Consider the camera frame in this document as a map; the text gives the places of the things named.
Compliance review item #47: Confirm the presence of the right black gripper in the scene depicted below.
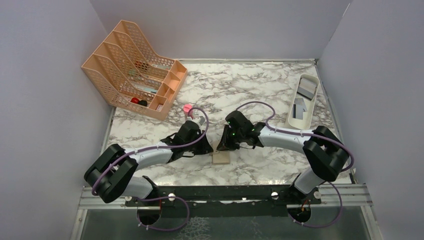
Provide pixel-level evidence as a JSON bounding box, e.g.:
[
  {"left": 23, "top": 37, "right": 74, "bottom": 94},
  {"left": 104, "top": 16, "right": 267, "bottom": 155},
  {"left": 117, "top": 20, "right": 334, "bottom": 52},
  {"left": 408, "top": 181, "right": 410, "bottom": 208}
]
[{"left": 216, "top": 124, "right": 244, "bottom": 151}]

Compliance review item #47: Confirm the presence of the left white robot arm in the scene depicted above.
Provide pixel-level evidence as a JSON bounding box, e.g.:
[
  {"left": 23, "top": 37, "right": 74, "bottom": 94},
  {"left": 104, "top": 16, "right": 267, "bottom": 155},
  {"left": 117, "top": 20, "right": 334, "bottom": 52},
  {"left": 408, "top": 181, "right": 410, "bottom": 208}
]
[{"left": 83, "top": 120, "right": 214, "bottom": 206}]

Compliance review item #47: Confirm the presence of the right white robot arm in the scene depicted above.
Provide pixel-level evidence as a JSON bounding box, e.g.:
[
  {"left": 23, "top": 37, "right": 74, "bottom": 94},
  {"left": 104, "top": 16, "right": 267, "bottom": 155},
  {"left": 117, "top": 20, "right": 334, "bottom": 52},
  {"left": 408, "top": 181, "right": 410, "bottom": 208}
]
[{"left": 217, "top": 110, "right": 352, "bottom": 204}]

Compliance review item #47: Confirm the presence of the small grey card in tray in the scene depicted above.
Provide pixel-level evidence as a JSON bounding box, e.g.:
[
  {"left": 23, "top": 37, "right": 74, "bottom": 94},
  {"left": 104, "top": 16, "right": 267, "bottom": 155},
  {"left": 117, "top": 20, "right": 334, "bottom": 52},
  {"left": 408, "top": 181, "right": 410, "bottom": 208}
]
[{"left": 292, "top": 97, "right": 308, "bottom": 120}]

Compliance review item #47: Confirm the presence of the grey card stack in tray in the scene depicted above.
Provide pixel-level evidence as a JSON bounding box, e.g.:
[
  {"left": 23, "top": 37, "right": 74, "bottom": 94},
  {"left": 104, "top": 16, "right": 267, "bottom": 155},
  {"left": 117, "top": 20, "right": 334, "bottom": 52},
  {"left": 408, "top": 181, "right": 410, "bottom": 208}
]
[{"left": 296, "top": 78, "right": 318, "bottom": 101}]

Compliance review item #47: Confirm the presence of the pink capped small bottle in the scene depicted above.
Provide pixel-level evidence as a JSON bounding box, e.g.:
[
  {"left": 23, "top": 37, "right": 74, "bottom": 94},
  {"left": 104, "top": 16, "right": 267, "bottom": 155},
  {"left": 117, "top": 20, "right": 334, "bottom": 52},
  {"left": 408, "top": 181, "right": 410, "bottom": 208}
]
[{"left": 182, "top": 104, "right": 194, "bottom": 120}]

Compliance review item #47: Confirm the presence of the black round object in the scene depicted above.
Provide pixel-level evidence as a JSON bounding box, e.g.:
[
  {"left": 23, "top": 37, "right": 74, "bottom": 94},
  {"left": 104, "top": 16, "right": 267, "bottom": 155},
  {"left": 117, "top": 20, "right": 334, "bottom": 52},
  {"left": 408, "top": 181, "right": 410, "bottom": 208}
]
[{"left": 138, "top": 100, "right": 148, "bottom": 107}]

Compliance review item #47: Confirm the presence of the white oblong tray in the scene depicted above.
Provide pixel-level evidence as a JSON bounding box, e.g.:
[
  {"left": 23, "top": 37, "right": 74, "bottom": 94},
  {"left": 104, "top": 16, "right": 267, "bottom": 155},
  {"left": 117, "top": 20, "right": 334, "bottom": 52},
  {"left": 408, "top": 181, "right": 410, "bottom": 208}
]
[{"left": 284, "top": 74, "right": 320, "bottom": 130}]

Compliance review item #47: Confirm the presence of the red round object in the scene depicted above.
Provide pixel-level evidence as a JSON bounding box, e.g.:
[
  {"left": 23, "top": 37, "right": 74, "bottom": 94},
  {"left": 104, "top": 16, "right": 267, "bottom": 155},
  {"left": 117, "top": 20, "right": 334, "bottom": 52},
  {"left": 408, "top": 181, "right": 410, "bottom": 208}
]
[{"left": 130, "top": 97, "right": 140, "bottom": 104}]

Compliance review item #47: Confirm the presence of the peach mesh file organizer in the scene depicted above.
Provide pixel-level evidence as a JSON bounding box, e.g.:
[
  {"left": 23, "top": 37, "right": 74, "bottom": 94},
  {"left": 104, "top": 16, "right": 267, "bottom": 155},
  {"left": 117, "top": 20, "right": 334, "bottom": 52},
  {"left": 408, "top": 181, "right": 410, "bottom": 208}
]
[{"left": 81, "top": 20, "right": 188, "bottom": 121}]

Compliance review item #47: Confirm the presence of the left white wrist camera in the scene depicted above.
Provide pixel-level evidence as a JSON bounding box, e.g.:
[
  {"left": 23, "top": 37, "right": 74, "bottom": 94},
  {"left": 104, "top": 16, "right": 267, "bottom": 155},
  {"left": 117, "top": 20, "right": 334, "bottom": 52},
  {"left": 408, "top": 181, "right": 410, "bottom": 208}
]
[{"left": 191, "top": 116, "right": 206, "bottom": 128}]

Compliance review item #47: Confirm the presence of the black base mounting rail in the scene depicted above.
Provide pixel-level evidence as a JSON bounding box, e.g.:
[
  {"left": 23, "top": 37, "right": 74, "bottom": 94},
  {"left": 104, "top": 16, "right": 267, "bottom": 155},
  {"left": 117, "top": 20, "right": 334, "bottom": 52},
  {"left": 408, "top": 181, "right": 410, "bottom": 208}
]
[{"left": 125, "top": 185, "right": 322, "bottom": 218}]

